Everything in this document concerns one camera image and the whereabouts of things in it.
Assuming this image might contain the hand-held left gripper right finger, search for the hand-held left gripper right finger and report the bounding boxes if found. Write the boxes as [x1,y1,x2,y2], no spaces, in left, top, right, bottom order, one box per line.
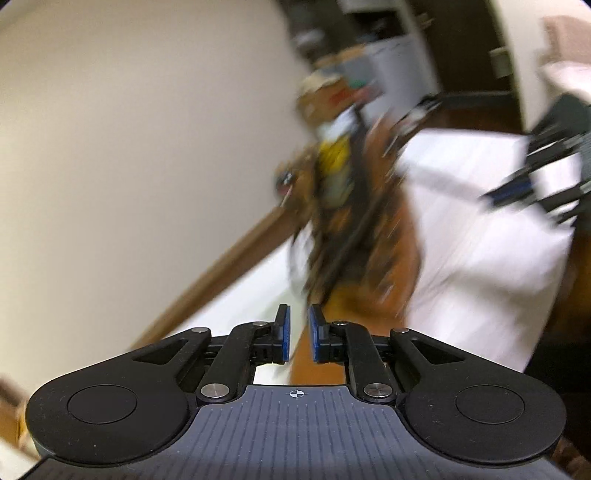
[307,304,463,407]

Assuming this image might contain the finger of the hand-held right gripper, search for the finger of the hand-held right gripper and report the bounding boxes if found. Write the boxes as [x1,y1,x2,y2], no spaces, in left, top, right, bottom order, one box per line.
[480,133,587,208]
[531,182,591,228]

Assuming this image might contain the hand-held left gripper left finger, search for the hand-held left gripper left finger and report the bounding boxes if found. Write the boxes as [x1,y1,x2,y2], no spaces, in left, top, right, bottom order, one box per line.
[131,302,293,407]

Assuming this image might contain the brown leather boot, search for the brown leather boot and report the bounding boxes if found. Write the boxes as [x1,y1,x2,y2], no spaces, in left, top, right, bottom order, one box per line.
[274,104,428,386]

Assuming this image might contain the dark wooden door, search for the dark wooden door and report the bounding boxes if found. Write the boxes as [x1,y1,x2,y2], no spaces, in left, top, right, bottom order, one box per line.
[406,0,522,97]

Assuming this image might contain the white cabinet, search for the white cabinet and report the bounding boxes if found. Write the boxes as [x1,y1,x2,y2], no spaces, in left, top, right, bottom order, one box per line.
[286,0,444,107]

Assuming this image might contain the large cardboard box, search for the large cardboard box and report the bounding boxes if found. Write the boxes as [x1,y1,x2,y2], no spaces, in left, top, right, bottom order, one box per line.
[295,69,365,125]

